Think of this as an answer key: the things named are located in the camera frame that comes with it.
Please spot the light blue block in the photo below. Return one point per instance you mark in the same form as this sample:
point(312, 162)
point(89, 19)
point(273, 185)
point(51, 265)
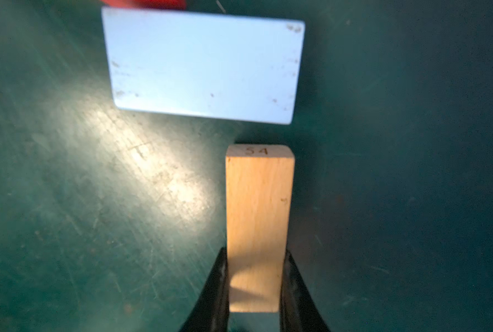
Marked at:
point(204, 65)

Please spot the natural wood block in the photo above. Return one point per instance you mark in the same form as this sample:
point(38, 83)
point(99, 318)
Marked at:
point(259, 183)

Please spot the red triangular block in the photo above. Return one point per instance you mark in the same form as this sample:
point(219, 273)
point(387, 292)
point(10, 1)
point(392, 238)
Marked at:
point(179, 5)

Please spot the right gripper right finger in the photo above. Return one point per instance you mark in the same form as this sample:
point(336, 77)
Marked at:
point(297, 309)

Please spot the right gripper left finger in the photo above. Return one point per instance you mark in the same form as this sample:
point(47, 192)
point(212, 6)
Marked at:
point(211, 311)

